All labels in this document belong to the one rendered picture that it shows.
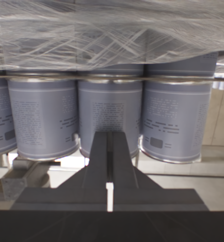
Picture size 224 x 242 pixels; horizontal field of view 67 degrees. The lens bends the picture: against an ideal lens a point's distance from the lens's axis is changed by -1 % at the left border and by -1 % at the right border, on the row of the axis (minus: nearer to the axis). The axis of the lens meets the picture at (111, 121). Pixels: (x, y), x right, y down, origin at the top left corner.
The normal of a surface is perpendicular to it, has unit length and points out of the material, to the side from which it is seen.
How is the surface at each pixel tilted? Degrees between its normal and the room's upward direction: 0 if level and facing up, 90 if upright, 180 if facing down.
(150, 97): 88
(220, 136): 90
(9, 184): 90
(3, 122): 92
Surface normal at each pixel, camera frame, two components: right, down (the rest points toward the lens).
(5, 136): 0.90, 0.14
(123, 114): 0.40, 0.27
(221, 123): 0.00, 0.29
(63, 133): 0.73, 0.21
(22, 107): -0.23, 0.28
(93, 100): -0.45, 0.25
